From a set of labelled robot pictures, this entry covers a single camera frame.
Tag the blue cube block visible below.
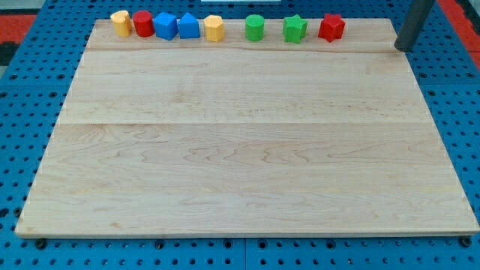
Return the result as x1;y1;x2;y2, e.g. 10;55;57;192
153;12;179;41

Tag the yellow heart block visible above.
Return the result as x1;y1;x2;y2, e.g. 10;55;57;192
110;10;132;38

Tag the yellow hexagon block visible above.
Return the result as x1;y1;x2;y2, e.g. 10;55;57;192
203;15;225;42

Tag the blue triangular prism block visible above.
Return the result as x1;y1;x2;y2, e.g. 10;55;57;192
178;12;200;39

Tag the green cylinder block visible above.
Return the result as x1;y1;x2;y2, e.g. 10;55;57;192
245;14;265;41

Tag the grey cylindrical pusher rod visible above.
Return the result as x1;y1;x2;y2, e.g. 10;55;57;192
394;0;435;52

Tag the red cylinder block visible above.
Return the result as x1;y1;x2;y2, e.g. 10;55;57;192
133;10;155;38

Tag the light wooden board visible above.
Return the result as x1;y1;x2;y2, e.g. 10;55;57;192
16;19;479;239

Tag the green star block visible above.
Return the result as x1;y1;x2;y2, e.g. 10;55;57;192
282;14;308;44

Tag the red star block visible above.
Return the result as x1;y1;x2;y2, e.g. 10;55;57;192
317;13;346;43

